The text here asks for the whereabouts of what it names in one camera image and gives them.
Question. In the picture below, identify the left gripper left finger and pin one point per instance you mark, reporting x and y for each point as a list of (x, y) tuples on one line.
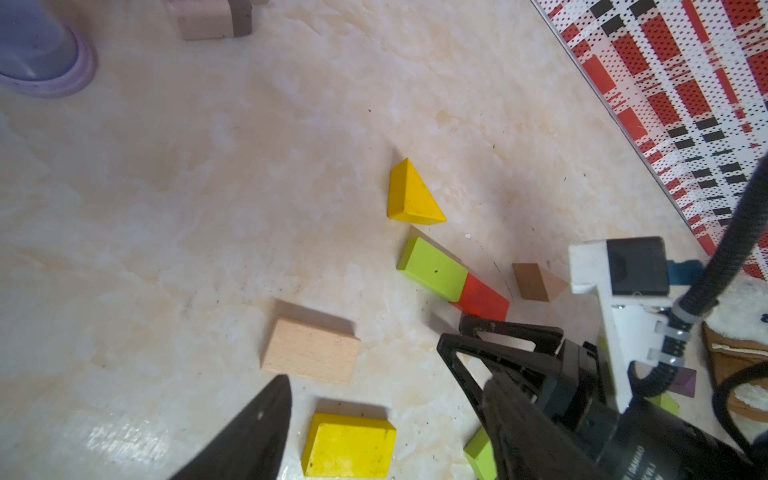
[(252, 445)]

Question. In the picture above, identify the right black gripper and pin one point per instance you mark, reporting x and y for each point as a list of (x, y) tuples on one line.
[(576, 384)]

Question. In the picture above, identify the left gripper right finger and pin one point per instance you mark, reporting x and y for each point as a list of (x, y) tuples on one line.
[(526, 444)]

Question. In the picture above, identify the red rectangular block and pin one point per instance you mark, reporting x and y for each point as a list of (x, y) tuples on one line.
[(482, 301)]

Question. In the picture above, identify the natural wood rectangular block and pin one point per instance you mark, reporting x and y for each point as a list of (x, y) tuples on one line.
[(309, 351)]

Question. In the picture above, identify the light green rectangular block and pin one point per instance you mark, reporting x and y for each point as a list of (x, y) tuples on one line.
[(432, 268)]

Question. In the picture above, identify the yellow triangle block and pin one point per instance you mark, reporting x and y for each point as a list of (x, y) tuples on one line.
[(409, 199)]

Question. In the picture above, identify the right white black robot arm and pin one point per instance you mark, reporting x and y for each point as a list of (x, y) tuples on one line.
[(647, 442)]

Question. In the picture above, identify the natural wood triangle block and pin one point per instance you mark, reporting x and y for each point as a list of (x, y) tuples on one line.
[(536, 283)]

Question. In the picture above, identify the yellow rectangular block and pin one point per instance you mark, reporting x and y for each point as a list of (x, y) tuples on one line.
[(348, 447)]

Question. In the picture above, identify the purple triangle block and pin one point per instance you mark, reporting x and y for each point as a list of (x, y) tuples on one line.
[(684, 383)]

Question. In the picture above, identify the teal triangle block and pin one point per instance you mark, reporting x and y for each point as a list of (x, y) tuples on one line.
[(684, 273)]

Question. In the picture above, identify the white teddy bear brown shirt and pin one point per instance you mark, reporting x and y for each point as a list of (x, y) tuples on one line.
[(735, 334)]

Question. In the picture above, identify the small brown white object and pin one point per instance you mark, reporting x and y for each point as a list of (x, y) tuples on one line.
[(211, 19)]

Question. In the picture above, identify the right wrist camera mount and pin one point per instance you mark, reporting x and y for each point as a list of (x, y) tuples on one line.
[(633, 326)]

